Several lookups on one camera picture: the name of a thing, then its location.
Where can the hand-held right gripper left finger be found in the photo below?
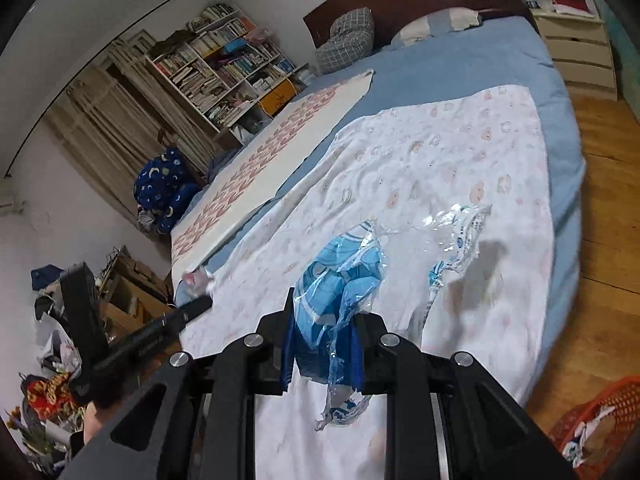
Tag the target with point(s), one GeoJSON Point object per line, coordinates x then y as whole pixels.
{"type": "Point", "coordinates": [286, 360]}

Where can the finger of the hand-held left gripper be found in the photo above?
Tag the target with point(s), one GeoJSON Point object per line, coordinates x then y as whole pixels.
{"type": "Point", "coordinates": [192, 309]}

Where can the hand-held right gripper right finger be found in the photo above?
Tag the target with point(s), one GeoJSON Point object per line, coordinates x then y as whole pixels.
{"type": "Point", "coordinates": [357, 360]}

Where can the white tissue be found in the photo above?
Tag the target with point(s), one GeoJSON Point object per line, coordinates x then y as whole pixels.
{"type": "Point", "coordinates": [197, 280]}

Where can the blue cloth item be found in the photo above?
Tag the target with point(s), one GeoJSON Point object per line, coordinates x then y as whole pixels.
{"type": "Point", "coordinates": [340, 280]}

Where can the orange mesh basket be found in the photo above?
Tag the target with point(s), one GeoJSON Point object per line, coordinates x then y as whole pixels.
{"type": "Point", "coordinates": [622, 400]}

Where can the person's left hand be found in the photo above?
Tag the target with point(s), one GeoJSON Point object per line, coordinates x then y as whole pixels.
{"type": "Point", "coordinates": [100, 412]}

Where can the white plastic bag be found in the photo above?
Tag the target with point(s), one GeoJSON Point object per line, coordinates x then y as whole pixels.
{"type": "Point", "coordinates": [60, 347]}

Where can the cardboard box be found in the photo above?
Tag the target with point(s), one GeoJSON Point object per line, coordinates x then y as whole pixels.
{"type": "Point", "coordinates": [132, 290]}

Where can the dark blue cloth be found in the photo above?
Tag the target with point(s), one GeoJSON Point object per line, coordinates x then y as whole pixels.
{"type": "Point", "coordinates": [46, 276]}

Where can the red floral cloth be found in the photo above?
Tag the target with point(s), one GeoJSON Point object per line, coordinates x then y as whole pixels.
{"type": "Point", "coordinates": [50, 395]}

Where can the blue moon print garment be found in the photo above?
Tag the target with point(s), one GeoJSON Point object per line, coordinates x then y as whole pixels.
{"type": "Point", "coordinates": [162, 187]}

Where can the pink patterned mat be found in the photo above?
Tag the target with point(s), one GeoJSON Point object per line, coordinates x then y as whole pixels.
{"type": "Point", "coordinates": [280, 145]}

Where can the beige curtain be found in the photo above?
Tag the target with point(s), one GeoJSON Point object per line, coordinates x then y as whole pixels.
{"type": "Point", "coordinates": [115, 125]}

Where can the white printed blanket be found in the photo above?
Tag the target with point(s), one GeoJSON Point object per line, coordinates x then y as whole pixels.
{"type": "Point", "coordinates": [450, 160]}

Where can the orange storage box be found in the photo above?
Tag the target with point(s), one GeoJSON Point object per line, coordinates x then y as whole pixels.
{"type": "Point", "coordinates": [276, 97]}

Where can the black curtain rod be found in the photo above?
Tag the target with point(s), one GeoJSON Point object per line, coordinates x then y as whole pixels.
{"type": "Point", "coordinates": [75, 80]}

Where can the white bookshelf with books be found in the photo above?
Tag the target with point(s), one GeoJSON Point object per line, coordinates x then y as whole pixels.
{"type": "Point", "coordinates": [220, 65]}

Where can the grey plaid pillow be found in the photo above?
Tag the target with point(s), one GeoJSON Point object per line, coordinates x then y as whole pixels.
{"type": "Point", "coordinates": [347, 37]}

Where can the blue bed sheet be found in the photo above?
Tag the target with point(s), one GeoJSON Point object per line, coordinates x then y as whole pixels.
{"type": "Point", "coordinates": [470, 55]}

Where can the white blue striped pillow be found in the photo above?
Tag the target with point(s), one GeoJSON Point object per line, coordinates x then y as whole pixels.
{"type": "Point", "coordinates": [430, 25]}

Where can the cream nightstand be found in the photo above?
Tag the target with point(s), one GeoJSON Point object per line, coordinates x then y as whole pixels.
{"type": "Point", "coordinates": [575, 55]}

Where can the red white box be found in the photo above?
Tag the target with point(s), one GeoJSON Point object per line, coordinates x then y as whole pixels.
{"type": "Point", "coordinates": [572, 1]}

